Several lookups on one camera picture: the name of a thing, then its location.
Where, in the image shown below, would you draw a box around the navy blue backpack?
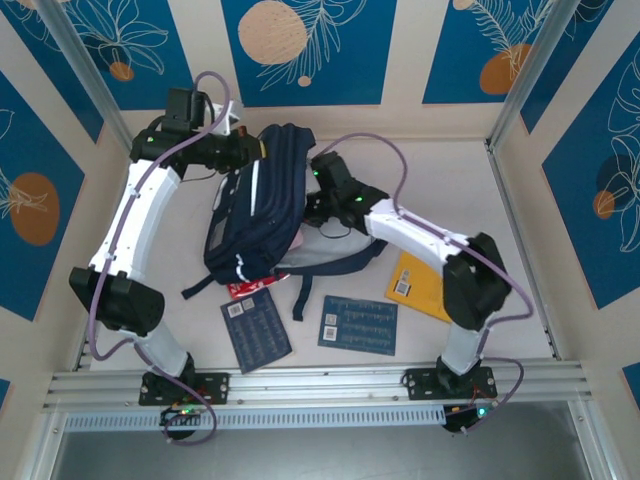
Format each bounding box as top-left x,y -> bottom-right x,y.
180,123 -> 389,321

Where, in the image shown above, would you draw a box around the red book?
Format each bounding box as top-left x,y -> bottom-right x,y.
224,272 -> 291,300

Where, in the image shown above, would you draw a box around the yellow book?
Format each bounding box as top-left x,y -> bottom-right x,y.
383,251 -> 451,324

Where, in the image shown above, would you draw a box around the blue booklet two QR codes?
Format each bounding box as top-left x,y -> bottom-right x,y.
317,294 -> 400,356

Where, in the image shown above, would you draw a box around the blue booklet one QR code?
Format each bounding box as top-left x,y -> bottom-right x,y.
220,287 -> 294,375

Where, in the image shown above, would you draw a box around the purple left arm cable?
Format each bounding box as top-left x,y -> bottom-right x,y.
87,71 -> 236,446

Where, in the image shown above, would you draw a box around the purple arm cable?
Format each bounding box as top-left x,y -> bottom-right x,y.
314,132 -> 535,435
87,71 -> 236,446

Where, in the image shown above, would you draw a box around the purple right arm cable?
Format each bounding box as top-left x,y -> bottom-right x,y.
314,132 -> 535,435

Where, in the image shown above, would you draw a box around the aluminium frame post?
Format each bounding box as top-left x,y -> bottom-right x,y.
35,0 -> 140,157
488,0 -> 587,151

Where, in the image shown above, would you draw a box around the aluminium side rail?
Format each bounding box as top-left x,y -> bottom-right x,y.
483,139 -> 562,361

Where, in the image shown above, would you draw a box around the aluminium mounting rail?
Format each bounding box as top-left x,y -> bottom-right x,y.
42,358 -> 596,415

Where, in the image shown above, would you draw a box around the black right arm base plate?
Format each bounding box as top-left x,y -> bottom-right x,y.
402,367 -> 497,402

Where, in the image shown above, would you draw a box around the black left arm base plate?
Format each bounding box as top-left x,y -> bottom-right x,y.
138,372 -> 231,407

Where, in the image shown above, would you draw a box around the grey slotted cable duct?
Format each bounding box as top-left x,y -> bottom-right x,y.
63,403 -> 447,432

